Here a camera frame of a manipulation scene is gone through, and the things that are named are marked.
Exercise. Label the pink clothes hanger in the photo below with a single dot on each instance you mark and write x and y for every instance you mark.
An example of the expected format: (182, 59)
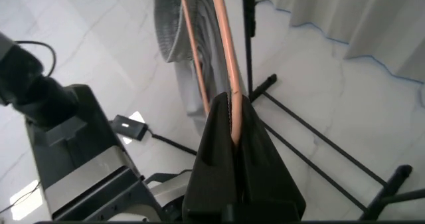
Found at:
(229, 51)

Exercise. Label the black clothes rack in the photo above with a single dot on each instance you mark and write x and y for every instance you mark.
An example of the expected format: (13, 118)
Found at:
(249, 34)

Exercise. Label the white curtain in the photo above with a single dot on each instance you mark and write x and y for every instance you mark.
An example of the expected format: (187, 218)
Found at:
(365, 18)

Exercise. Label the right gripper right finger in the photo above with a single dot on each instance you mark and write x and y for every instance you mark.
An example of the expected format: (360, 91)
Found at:
(265, 184)

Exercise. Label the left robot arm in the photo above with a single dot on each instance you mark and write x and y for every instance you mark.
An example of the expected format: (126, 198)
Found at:
(30, 81)

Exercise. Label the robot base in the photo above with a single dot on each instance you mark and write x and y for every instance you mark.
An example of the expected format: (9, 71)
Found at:
(83, 177)

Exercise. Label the black power adapter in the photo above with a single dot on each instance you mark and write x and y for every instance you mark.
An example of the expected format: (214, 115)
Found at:
(129, 127)

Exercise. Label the pale grey shorts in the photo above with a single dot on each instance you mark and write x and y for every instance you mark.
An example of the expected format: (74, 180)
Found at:
(172, 34)

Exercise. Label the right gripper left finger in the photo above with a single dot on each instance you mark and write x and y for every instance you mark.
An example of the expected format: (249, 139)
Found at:
(212, 171)

